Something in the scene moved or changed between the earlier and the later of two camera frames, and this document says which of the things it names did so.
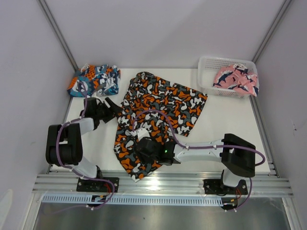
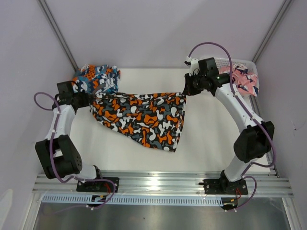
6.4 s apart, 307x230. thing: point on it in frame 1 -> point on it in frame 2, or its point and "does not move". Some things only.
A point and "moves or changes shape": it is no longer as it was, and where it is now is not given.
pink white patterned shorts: x=236 y=77 does not move
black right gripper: x=144 y=158 -> x=188 y=90
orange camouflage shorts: x=165 y=109 moves or changes shape
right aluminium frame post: x=283 y=9 does not move
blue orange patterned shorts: x=95 y=80 does not move
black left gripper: x=112 y=111 -> x=88 y=98
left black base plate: x=88 y=185 does not move
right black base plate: x=213 y=187 does not move
